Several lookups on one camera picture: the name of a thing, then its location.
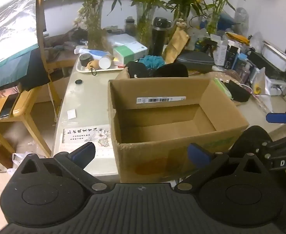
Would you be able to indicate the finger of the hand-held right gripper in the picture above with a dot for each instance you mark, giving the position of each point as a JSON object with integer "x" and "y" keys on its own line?
{"x": 281, "y": 143}
{"x": 278, "y": 117}

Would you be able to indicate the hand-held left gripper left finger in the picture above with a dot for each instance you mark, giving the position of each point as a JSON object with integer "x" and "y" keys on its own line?
{"x": 83, "y": 152}

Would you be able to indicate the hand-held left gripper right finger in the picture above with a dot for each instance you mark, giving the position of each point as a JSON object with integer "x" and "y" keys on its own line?
{"x": 198, "y": 154}

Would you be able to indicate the cardboard box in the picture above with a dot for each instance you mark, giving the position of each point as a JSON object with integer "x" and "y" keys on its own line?
{"x": 157, "y": 151}

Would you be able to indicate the teal bath pouf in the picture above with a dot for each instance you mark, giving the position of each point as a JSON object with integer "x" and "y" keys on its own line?
{"x": 152, "y": 62}

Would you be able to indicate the calligraphy sheet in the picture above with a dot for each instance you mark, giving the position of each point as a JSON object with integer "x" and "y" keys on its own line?
{"x": 84, "y": 135}

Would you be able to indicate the white device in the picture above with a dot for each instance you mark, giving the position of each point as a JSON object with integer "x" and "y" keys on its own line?
{"x": 275, "y": 85}

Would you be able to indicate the yellow white plastic packet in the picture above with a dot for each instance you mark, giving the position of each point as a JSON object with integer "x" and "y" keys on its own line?
{"x": 259, "y": 82}

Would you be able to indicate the white paper piece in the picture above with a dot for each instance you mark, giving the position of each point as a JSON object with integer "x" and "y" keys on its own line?
{"x": 72, "y": 114}

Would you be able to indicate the black foam block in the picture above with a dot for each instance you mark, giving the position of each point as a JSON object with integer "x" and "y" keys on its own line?
{"x": 239, "y": 91}

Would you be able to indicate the green wet wipes pack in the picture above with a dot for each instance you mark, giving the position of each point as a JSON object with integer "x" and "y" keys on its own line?
{"x": 222, "y": 87}

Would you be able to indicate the white storage box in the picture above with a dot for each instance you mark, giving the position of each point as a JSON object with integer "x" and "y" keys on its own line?
{"x": 276, "y": 56}

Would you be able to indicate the white plastic bag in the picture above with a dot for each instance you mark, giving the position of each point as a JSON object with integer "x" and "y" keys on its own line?
{"x": 20, "y": 159}

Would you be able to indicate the blue carton box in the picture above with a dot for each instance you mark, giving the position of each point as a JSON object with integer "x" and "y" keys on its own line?
{"x": 240, "y": 62}

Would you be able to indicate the black round cap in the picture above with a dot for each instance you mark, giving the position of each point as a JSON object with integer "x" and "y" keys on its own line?
{"x": 79, "y": 82}

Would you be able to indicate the wooden side table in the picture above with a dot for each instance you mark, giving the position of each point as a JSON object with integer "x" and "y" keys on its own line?
{"x": 23, "y": 107}

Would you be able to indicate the black carton box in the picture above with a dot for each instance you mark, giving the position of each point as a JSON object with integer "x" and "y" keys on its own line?
{"x": 231, "y": 57}

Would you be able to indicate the white tray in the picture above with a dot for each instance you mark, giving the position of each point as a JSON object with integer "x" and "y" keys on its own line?
{"x": 80, "y": 68}

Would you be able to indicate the white carton box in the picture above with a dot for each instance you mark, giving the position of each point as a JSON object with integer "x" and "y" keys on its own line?
{"x": 222, "y": 52}

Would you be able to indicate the tan pouch with carabiner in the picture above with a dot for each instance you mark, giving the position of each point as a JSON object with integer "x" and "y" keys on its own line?
{"x": 93, "y": 65}

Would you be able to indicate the black cloth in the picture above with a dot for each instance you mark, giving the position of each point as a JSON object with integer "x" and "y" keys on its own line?
{"x": 172, "y": 70}

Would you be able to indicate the black phone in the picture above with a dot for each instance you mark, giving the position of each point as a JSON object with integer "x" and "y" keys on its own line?
{"x": 7, "y": 106}

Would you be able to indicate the yellow cloth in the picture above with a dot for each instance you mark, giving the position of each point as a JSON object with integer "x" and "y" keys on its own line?
{"x": 239, "y": 37}

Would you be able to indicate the white orange jar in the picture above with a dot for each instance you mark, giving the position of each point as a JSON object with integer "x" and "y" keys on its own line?
{"x": 105, "y": 62}

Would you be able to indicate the dark round jar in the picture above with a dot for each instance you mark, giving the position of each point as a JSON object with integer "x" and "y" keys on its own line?
{"x": 85, "y": 59}

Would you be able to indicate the grey zip case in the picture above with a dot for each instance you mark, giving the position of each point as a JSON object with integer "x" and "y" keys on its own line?
{"x": 196, "y": 59}

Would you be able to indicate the black fabric sheet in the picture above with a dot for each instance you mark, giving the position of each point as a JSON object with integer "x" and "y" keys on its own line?
{"x": 34, "y": 70}

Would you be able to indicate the white blue bottle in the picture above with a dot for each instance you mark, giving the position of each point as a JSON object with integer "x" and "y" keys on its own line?
{"x": 96, "y": 53}

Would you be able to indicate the brown cloth pile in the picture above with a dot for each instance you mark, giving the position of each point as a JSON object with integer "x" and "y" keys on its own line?
{"x": 65, "y": 45}

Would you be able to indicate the blue plastic object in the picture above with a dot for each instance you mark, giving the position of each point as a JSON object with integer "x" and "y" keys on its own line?
{"x": 228, "y": 20}

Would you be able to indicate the brown paper bag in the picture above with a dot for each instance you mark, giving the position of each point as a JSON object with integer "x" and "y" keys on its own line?
{"x": 175, "y": 46}

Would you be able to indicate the green white tissue box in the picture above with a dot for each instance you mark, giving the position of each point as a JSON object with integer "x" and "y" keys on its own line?
{"x": 130, "y": 51}

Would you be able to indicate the lucky bamboo in glass vase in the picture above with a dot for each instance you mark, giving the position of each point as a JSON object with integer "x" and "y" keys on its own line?
{"x": 145, "y": 29}
{"x": 213, "y": 24}
{"x": 181, "y": 7}
{"x": 96, "y": 34}

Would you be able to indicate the wooden chair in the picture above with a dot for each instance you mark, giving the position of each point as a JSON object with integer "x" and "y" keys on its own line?
{"x": 41, "y": 41}

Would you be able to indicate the white plastic package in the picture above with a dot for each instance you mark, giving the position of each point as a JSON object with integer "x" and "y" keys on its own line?
{"x": 119, "y": 39}

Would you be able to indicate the black thermos bottle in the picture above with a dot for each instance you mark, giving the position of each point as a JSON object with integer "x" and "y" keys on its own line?
{"x": 158, "y": 39}

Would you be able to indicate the dried flower sprig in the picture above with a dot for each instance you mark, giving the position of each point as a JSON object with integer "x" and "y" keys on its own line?
{"x": 182, "y": 22}

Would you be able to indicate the dark glass jar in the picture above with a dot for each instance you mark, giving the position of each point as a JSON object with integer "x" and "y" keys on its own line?
{"x": 130, "y": 25}

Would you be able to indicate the black tripod camera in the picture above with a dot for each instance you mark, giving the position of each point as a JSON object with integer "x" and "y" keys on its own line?
{"x": 209, "y": 45}

